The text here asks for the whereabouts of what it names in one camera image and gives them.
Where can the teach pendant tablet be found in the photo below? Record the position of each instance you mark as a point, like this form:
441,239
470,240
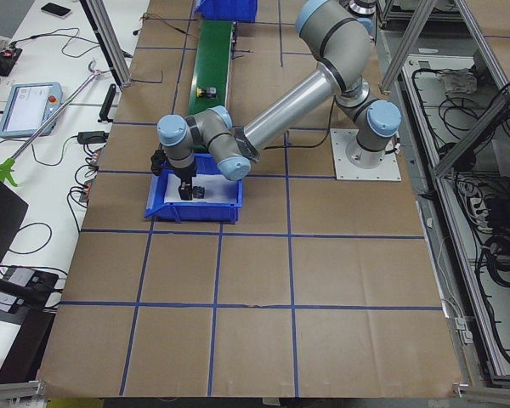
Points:
28,107

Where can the blue bin right side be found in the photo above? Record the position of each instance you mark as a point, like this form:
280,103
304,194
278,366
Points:
191,210

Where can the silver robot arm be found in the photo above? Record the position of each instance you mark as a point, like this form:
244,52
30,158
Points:
340,44

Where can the white foam pad right bin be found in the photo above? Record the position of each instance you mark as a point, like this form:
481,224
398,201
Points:
208,188

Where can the black power adapter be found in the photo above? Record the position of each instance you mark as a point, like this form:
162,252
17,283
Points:
92,137

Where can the black smartphone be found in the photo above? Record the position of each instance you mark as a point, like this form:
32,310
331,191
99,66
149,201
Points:
56,10

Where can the aluminium frame post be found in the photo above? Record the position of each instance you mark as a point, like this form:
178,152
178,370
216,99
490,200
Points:
100,23

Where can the yellow push button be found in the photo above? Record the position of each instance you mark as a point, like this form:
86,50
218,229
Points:
206,93

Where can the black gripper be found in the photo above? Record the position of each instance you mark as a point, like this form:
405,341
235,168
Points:
185,172

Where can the green conveyor belt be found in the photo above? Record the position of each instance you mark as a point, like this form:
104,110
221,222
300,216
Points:
212,64

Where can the blue bin left side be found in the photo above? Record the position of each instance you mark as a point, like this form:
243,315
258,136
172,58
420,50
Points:
232,10

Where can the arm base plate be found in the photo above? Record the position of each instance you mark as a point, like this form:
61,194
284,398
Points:
352,163

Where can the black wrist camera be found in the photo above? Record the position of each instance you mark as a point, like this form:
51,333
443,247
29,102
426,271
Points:
158,162

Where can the blue bin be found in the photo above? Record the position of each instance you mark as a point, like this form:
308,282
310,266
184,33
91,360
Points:
191,210
232,10

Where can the red push button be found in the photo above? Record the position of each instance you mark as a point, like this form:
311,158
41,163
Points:
199,192

